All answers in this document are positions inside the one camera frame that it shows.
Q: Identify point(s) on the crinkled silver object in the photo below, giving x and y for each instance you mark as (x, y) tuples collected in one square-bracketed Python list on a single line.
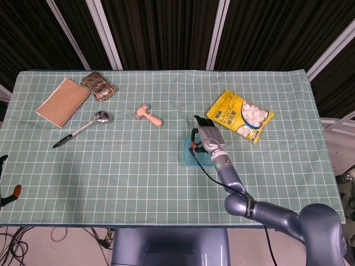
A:
[(348, 176)]

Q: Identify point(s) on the small wooden toy hammer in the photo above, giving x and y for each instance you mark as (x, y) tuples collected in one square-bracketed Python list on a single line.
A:
[(152, 119)]

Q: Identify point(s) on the brown spiral notebook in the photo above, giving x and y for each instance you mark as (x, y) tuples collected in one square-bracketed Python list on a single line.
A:
[(62, 102)]

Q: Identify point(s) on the white metal rack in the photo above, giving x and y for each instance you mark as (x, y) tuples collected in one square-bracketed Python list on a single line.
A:
[(337, 122)]

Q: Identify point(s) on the teal plastic lid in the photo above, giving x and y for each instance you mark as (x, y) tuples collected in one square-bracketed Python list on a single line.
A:
[(190, 159)]

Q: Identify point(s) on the thin white frame post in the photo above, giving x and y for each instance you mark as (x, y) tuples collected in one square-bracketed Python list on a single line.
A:
[(68, 33)]

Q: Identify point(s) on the black pleated curtain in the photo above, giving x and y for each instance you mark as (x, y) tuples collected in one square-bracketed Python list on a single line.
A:
[(166, 33)]

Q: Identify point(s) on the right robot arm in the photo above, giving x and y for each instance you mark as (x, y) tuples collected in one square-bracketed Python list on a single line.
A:
[(271, 213)]

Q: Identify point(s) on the grey-blue robot torso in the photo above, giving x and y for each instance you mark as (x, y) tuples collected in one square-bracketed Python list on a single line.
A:
[(170, 246)]

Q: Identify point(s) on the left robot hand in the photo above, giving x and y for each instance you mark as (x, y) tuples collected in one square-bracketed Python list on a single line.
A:
[(8, 198)]

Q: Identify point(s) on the green checked tablecloth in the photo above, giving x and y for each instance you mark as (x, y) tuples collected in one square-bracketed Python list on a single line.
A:
[(124, 177)]

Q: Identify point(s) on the yellow marshmallow bag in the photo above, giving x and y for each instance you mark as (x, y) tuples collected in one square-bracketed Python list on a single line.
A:
[(230, 112)]

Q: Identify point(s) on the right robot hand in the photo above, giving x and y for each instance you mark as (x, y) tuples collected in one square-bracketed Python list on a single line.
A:
[(210, 137)]

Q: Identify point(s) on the gold foil snack packet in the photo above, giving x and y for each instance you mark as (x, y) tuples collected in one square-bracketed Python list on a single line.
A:
[(98, 86)]

